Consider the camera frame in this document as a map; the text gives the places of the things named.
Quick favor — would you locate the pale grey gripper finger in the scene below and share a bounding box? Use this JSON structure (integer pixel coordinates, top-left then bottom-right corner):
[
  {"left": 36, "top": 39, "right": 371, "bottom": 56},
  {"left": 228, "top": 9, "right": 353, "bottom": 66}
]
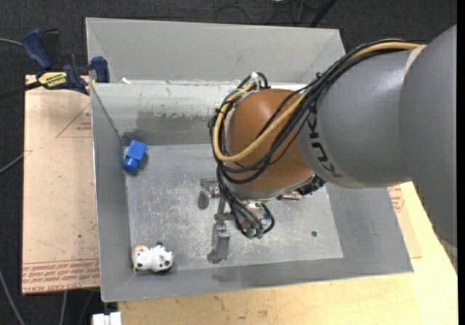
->
[
  {"left": 206, "top": 222, "right": 232, "bottom": 265},
  {"left": 197, "top": 177, "right": 221, "bottom": 211}
]

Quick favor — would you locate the grey metal bin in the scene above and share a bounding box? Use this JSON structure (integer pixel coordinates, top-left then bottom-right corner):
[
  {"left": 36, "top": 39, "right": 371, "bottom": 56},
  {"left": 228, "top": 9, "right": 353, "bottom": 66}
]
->
[{"left": 85, "top": 17, "right": 415, "bottom": 303}]

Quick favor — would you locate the white toy animal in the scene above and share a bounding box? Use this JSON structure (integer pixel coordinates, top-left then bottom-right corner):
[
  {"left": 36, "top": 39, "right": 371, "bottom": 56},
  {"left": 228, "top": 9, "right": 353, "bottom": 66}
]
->
[{"left": 131, "top": 241, "right": 176, "bottom": 275}]

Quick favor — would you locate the blue plastic block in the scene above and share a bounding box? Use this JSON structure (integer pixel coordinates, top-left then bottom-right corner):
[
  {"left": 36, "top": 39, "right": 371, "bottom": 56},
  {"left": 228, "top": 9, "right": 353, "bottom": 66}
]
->
[{"left": 122, "top": 139, "right": 148, "bottom": 175}]

